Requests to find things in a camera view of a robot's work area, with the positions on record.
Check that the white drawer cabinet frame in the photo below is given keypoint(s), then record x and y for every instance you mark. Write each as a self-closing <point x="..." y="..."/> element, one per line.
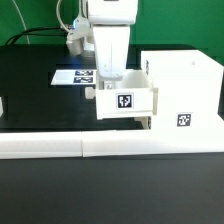
<point x="187" y="88"/>

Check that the white drawer box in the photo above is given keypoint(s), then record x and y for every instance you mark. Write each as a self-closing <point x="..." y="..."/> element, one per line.
<point x="133" y="96"/>
<point x="145" y="122"/>

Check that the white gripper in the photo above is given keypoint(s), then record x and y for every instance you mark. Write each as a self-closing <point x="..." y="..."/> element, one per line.
<point x="105" y="23"/>

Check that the white L-shaped fence wall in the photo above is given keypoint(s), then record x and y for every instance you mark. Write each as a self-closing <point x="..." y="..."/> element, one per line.
<point x="207" y="138"/>

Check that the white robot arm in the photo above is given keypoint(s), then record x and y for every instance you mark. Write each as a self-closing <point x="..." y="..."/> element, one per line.
<point x="103" y="27"/>

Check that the white front drawer box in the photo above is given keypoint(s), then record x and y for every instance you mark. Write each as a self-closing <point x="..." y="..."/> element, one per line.
<point x="145" y="122"/>

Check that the white marker sheet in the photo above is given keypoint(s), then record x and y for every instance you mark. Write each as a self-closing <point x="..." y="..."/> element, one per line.
<point x="74" y="77"/>

